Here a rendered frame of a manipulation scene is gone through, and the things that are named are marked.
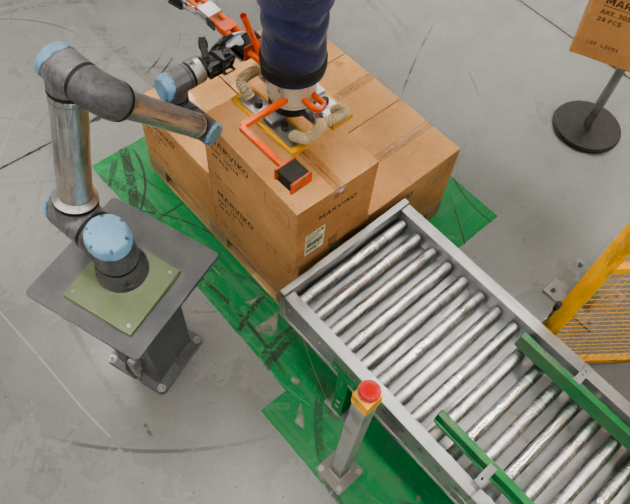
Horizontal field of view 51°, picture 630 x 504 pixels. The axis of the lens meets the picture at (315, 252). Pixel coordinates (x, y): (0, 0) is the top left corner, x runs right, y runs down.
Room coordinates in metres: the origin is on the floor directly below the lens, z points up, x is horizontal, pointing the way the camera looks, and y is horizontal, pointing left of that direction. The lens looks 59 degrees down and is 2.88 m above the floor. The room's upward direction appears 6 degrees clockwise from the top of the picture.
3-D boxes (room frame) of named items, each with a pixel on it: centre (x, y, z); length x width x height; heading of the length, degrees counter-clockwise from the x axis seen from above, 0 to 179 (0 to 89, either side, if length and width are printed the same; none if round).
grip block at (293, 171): (1.25, 0.09, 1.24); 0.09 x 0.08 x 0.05; 137
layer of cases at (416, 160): (2.09, 0.15, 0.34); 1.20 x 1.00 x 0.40; 46
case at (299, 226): (1.65, 0.15, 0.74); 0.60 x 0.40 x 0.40; 45
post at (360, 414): (0.65, -0.20, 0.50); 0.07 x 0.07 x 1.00; 46
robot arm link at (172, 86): (1.59, 0.53, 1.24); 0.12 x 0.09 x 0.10; 137
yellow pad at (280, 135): (1.57, 0.20, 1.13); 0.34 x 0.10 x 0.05; 47
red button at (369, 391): (0.65, -0.20, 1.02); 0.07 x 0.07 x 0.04
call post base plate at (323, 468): (0.65, -0.20, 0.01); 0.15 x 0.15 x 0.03; 46
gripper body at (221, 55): (1.71, 0.41, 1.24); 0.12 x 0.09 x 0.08; 137
